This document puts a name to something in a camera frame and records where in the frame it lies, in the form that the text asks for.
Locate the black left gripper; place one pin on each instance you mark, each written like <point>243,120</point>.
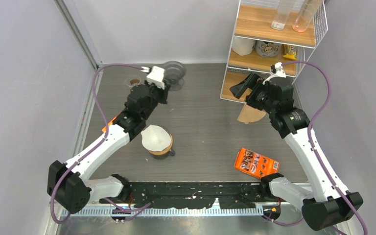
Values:
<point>164,92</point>

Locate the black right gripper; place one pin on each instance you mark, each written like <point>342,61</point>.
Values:
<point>251,82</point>

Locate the brown paper coffee filter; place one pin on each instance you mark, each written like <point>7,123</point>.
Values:
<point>249,114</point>

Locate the dark glass dripper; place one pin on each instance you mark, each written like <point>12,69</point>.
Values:
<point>174,73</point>
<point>167,131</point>

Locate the white paper coffee filter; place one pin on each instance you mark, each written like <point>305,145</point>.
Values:
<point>153,130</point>

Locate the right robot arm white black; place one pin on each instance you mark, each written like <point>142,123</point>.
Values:
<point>329,202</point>

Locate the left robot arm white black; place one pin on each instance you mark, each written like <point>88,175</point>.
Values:
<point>70,183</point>

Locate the orange sponge box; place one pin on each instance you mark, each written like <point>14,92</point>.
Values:
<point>104,129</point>

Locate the yellow snack bag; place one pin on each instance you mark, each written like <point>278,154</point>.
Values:
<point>290,52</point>

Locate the orange snack packet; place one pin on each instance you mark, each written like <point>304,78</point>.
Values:
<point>255,164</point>

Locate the clear glass bottle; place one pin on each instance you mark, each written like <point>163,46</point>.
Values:
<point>283,11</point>

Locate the pink tinted glass bottle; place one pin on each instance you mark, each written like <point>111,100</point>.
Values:
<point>306,14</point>

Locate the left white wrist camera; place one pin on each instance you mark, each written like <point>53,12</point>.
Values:
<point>155,75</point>

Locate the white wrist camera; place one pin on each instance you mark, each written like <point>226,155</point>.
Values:
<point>155,75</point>
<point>276,70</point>

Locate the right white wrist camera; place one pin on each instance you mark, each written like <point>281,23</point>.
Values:
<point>276,70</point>

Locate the white wire wooden shelf rack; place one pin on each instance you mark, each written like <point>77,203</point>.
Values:
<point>253,21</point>

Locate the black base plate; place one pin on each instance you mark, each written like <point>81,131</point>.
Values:
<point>194,195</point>

